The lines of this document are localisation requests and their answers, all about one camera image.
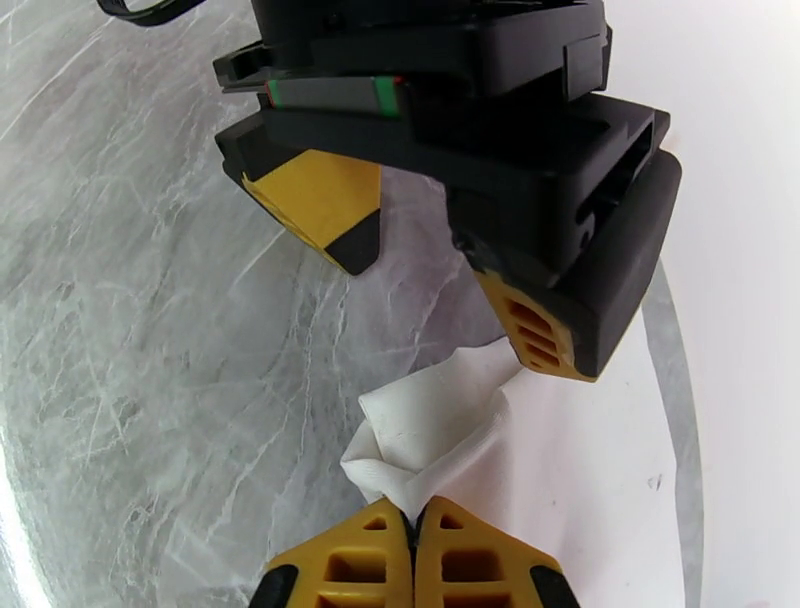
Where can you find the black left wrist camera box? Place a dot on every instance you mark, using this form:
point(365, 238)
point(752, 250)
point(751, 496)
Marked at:
point(437, 25)

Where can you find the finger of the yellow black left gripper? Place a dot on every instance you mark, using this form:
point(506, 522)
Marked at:
point(600, 300)
point(325, 194)

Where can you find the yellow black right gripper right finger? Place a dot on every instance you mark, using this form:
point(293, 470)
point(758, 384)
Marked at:
point(475, 562)

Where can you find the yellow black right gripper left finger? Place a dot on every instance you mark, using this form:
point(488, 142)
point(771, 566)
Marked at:
point(362, 562)

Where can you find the white t-shirt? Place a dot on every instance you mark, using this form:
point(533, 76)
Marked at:
point(562, 450)

